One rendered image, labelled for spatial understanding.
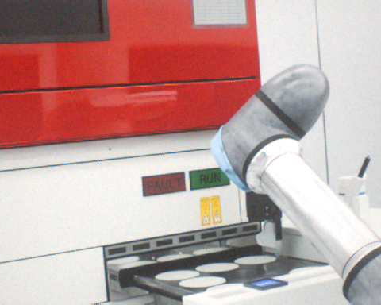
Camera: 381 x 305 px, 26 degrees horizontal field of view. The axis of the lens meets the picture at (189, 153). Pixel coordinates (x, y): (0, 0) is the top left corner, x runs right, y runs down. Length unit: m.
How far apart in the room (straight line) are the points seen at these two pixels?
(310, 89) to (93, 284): 0.75
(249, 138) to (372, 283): 0.35
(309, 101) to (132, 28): 0.60
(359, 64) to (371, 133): 0.37
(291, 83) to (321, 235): 0.29
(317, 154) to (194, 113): 2.26
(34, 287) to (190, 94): 0.57
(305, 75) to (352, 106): 2.88
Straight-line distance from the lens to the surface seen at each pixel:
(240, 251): 2.20
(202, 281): 1.79
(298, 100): 1.41
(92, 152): 1.88
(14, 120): 1.76
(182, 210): 1.99
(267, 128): 1.41
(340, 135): 4.26
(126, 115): 1.86
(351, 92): 4.32
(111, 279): 1.91
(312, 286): 1.43
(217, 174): 2.04
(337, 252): 1.26
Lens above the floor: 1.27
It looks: 3 degrees down
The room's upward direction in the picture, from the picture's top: 4 degrees counter-clockwise
